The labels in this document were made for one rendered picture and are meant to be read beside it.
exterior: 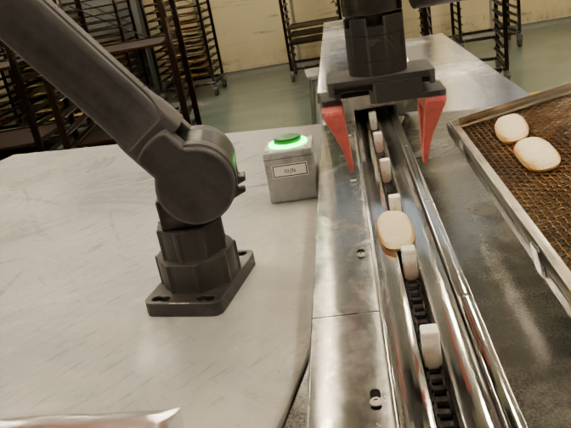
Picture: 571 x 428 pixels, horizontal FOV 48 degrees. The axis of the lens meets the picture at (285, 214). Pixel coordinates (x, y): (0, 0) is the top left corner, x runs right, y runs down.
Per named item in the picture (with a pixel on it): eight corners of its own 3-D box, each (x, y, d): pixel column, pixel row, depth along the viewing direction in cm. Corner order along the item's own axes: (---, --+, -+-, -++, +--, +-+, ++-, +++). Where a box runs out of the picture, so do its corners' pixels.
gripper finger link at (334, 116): (330, 164, 71) (319, 79, 67) (396, 155, 70) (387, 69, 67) (331, 184, 64) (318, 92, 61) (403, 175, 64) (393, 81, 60)
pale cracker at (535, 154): (508, 148, 74) (505, 138, 73) (542, 137, 73) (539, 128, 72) (529, 177, 64) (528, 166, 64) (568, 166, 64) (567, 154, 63)
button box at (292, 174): (278, 207, 100) (265, 138, 96) (328, 200, 99) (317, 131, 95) (274, 228, 92) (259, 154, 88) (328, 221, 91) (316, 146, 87)
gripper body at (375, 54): (329, 90, 68) (319, 18, 65) (426, 76, 66) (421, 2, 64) (329, 104, 62) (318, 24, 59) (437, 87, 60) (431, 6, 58)
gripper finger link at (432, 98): (375, 158, 70) (364, 72, 67) (441, 149, 69) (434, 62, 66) (379, 177, 64) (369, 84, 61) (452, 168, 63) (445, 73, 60)
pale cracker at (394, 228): (374, 216, 73) (373, 207, 73) (408, 211, 73) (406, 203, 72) (380, 254, 64) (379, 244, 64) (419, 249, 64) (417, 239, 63)
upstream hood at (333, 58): (326, 43, 228) (323, 19, 225) (377, 35, 226) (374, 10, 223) (322, 134, 112) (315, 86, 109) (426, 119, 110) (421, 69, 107)
